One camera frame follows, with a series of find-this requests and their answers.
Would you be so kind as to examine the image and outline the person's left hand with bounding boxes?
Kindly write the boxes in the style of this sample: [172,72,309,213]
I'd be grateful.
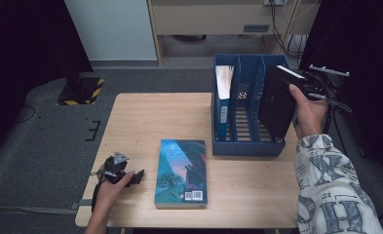
[93,171,135,213]

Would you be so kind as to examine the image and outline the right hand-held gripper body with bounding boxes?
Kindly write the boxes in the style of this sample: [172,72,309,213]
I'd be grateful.
[304,63,351,101]

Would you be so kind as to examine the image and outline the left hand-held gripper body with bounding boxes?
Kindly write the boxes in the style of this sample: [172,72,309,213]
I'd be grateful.
[99,150,131,184]

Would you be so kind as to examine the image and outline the grey tape strip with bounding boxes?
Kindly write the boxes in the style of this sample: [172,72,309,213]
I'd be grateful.
[70,198,95,210]

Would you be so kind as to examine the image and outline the blue file rack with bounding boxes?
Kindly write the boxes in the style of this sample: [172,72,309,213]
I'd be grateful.
[211,53,290,158]

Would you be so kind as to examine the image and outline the person's right hand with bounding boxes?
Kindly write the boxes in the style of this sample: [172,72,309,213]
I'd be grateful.
[288,83,329,140]

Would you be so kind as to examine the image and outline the black floor cable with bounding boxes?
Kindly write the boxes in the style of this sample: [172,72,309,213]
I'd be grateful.
[14,104,37,125]
[333,106,375,222]

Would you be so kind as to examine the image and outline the left hand-held gripper cable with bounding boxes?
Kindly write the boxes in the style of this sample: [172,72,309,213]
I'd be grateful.
[91,178,105,214]

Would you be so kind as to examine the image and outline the blue book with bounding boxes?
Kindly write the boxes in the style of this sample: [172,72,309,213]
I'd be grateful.
[214,64,236,143]

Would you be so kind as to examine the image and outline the black cable bundle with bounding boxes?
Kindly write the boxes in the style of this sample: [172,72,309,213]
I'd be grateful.
[269,0,308,61]

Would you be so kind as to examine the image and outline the white panel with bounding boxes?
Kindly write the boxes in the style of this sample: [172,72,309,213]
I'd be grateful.
[63,0,158,61]

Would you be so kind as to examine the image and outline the striped stand base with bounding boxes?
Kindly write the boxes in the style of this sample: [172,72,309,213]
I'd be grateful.
[56,72,105,106]

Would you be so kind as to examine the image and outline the grey floor mat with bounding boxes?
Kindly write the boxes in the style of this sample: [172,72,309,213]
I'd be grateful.
[0,66,383,234]

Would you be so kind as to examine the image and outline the grey vent plate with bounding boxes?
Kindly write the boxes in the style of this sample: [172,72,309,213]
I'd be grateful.
[243,23,271,33]

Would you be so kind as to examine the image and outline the black book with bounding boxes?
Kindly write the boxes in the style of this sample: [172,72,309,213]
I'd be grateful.
[258,63,307,144]

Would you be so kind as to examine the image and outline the beige cabinet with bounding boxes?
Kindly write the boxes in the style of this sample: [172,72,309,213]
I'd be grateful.
[146,0,320,67]

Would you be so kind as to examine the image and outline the black tape marks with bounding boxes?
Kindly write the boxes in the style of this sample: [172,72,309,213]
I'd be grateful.
[84,120,101,142]

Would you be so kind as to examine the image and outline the teal illustrated book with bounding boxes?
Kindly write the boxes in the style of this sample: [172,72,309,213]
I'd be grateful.
[154,138,209,210]

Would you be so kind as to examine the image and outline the black curtain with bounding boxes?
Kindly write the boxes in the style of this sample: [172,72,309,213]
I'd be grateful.
[297,0,383,183]
[0,0,95,164]

